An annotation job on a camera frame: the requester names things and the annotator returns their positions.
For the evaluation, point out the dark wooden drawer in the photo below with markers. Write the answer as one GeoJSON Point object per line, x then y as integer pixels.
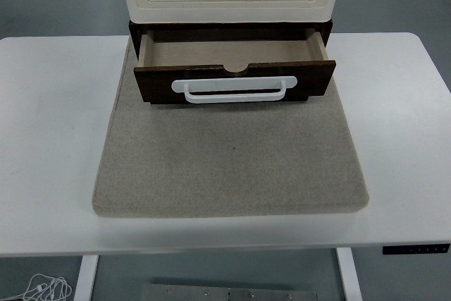
{"type": "Point", "coordinates": [155, 82]}

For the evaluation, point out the dark wooden drawer housing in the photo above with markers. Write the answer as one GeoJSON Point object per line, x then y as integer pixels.
{"type": "Point", "coordinates": [134, 35]}

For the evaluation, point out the grey fabric mat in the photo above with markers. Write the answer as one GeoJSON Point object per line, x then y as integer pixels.
{"type": "Point", "coordinates": [229, 160]}

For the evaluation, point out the white table leg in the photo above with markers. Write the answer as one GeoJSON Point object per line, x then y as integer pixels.
{"type": "Point", "coordinates": [85, 276]}
{"type": "Point", "coordinates": [349, 276]}

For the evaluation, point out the black table control panel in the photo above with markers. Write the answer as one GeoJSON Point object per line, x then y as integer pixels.
{"type": "Point", "coordinates": [415, 249]}

